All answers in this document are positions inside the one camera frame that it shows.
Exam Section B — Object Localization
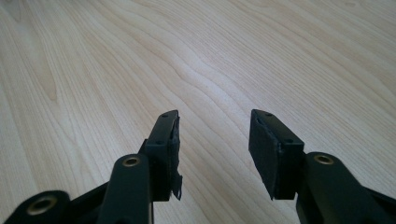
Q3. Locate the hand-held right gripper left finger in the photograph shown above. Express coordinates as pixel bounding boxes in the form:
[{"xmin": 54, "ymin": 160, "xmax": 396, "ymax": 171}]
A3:
[{"xmin": 138, "ymin": 109, "xmax": 184, "ymax": 203}]

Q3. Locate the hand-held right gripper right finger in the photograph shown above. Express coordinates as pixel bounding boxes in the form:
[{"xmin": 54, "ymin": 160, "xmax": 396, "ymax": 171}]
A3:
[{"xmin": 247, "ymin": 108, "xmax": 305, "ymax": 201}]

